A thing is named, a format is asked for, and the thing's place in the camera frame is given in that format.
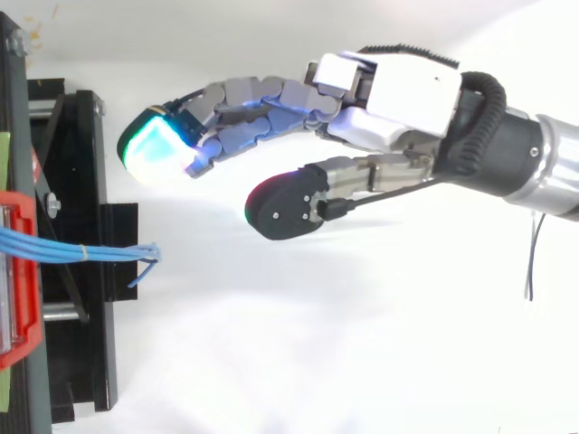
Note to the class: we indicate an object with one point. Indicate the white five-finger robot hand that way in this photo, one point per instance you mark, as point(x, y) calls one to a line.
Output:
point(407, 99)

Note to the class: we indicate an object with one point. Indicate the red plastic bin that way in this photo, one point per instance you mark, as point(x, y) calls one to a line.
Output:
point(27, 316)

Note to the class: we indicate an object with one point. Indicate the black stand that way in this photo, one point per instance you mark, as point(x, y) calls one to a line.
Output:
point(90, 181)

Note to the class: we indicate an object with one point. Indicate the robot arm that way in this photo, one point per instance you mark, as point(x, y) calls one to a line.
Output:
point(520, 149)

